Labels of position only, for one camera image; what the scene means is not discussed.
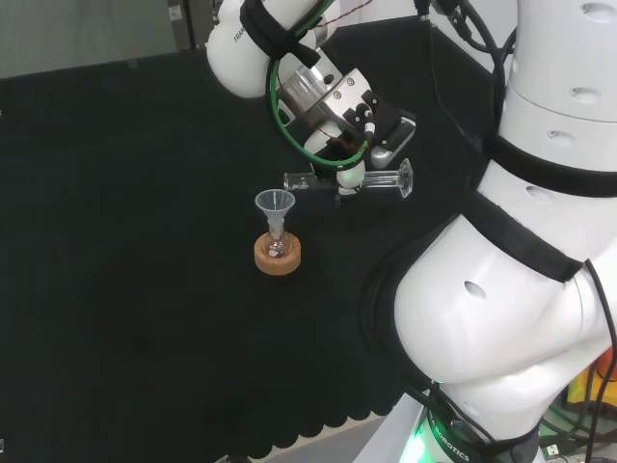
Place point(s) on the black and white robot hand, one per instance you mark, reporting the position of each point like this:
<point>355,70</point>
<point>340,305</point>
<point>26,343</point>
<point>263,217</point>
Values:
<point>347,101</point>

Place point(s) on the clear graduated cylinder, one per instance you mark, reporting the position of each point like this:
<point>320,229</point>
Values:
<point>381,181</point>

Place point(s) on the glass round-bottom flask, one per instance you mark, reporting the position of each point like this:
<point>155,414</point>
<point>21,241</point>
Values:
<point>276,248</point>

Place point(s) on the clear plastic funnel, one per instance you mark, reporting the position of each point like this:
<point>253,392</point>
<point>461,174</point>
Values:
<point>275,202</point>

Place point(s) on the black bench cloth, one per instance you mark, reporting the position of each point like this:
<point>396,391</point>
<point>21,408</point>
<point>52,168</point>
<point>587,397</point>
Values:
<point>144,193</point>

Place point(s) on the yellow stop button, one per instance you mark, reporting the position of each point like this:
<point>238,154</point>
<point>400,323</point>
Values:
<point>578,390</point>

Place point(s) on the silver usb plug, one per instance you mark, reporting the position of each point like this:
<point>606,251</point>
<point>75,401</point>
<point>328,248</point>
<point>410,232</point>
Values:
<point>553,451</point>

